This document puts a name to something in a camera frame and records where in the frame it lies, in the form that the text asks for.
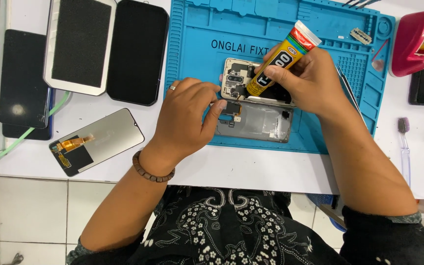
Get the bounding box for person's right hand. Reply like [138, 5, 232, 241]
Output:
[254, 43, 349, 118]

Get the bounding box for person's left hand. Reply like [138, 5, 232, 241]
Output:
[139, 78, 228, 171]

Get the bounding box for yellow black glue tube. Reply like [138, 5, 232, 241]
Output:
[246, 20, 322, 98]

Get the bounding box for small black flex part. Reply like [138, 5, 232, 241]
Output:
[219, 101, 243, 123]

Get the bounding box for silver metal tweezers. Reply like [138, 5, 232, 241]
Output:
[335, 64, 367, 126]

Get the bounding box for silver razor blade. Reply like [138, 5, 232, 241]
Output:
[350, 27, 373, 45]

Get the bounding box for grey phone back cover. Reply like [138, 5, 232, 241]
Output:
[215, 100, 294, 144]

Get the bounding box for thin red stick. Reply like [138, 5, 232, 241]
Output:
[372, 39, 389, 62]

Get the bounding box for grey display with orange flex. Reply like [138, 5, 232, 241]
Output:
[49, 108, 146, 177]

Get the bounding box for black phone display panel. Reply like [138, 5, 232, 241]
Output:
[106, 0, 170, 107]

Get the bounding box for blue silicone repair mat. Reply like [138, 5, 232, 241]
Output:
[164, 0, 396, 155]

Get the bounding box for dark metal tools bundle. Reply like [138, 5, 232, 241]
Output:
[342, 0, 382, 9]

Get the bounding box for pink tape dispenser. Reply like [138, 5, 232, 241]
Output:
[389, 10, 424, 78]

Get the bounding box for black floral patterned shirt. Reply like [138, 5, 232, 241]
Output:
[66, 185, 424, 265]

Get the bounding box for blue plastic basket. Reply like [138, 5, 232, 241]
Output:
[305, 193, 347, 233]

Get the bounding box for white framed black foam panel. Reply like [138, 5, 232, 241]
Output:
[43, 0, 118, 96]

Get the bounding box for black phone with blue edge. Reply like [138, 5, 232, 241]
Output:
[2, 88, 54, 141]

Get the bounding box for black phone with glossy screen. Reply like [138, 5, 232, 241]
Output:
[0, 29, 51, 129]

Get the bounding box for brown wooden bead bracelet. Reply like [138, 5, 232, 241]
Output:
[132, 150, 176, 183]

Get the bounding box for opened phone frame body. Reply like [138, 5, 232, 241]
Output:
[221, 58, 294, 108]

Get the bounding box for clear handled toothbrush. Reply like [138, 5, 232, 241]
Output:
[397, 117, 412, 188]

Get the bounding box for light green cable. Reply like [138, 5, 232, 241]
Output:
[0, 90, 71, 163]

